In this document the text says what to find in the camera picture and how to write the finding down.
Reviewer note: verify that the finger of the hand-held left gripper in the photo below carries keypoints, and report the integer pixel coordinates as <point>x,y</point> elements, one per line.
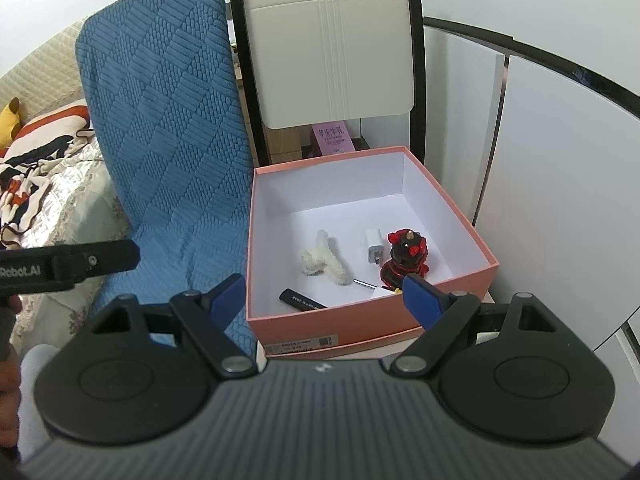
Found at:
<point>75,262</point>

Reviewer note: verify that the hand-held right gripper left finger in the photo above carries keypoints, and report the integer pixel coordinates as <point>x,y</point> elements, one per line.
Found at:
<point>227,302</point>

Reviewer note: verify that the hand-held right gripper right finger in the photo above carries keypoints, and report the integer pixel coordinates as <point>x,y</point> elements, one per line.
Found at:
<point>420,300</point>

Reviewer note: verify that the small white charger plug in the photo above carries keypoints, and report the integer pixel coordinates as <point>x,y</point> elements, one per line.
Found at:
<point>374,245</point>

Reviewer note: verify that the black stick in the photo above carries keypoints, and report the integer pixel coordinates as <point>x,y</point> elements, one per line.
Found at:
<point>302,300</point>

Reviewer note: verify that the pink cardboard box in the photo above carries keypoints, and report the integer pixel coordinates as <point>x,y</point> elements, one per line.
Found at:
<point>320,325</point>

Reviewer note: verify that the white fluffy toy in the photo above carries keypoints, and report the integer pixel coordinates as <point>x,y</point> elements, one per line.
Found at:
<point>320,260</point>

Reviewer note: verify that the person's left hand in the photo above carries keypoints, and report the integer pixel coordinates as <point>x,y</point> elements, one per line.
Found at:
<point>10,385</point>

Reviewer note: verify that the red and black figurine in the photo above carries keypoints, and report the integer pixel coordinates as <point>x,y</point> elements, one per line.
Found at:
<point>402,255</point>

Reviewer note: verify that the printed blanket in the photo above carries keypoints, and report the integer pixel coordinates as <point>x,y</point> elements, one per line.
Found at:
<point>35,170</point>

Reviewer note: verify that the orange and white pillow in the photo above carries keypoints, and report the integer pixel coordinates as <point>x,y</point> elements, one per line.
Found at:
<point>55,120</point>

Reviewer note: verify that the yellow plush toy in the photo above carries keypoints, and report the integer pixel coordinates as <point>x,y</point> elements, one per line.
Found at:
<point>9,122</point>

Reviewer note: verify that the brown cardboard box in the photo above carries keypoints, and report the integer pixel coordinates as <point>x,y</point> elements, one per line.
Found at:
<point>284,146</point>

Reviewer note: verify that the chair with blue textured cover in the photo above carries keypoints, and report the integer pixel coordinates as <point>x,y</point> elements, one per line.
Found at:
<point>165,110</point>

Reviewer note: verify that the pink carton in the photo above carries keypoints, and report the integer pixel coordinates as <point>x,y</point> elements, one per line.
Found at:
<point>332,140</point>

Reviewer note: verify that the white cabinet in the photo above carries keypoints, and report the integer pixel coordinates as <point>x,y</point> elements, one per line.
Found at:
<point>550,160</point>

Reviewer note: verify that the white chair with black frame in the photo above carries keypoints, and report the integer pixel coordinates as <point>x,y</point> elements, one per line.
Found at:
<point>325,60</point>

